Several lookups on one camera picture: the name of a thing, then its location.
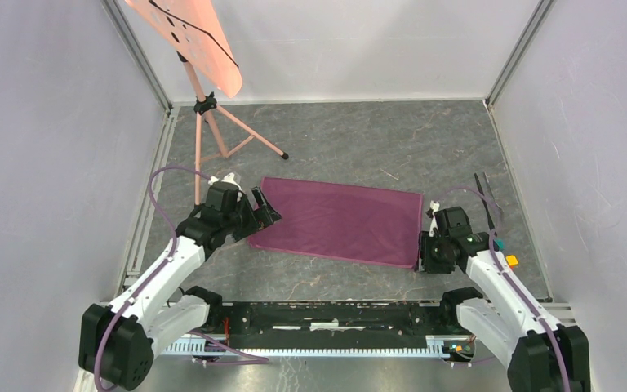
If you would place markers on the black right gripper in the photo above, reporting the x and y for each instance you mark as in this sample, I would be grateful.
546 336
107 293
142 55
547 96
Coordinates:
425 238

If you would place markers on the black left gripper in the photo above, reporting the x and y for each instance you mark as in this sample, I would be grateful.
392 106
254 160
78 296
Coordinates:
260 218

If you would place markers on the purple cloth napkin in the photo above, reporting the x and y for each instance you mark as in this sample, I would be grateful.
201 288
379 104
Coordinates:
343 222

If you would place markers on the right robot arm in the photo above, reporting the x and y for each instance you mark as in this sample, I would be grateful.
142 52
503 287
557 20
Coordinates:
538 351

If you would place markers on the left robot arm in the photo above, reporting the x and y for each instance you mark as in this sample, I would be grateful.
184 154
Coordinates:
119 341

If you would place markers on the black knife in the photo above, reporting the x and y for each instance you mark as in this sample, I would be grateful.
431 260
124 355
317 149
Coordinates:
490 221

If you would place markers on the teal cube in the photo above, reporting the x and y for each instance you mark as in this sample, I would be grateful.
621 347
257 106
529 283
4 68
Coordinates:
499 245

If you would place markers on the yellow cube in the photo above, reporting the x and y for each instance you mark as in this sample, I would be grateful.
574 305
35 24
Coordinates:
511 260

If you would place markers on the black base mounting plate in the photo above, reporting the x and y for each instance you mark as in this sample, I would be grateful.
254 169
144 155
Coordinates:
330 324

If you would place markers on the pink music stand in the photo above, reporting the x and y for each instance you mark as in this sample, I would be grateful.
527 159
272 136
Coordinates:
194 31

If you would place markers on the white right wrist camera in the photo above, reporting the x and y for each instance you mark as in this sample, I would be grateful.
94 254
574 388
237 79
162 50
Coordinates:
433 207

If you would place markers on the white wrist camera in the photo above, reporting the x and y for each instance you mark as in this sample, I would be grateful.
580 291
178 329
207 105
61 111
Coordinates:
433 207
227 179

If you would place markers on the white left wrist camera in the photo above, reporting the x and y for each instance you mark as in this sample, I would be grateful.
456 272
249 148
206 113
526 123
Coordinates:
227 179

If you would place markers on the slotted cable duct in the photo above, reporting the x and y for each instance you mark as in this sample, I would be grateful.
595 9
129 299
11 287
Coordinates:
431 348

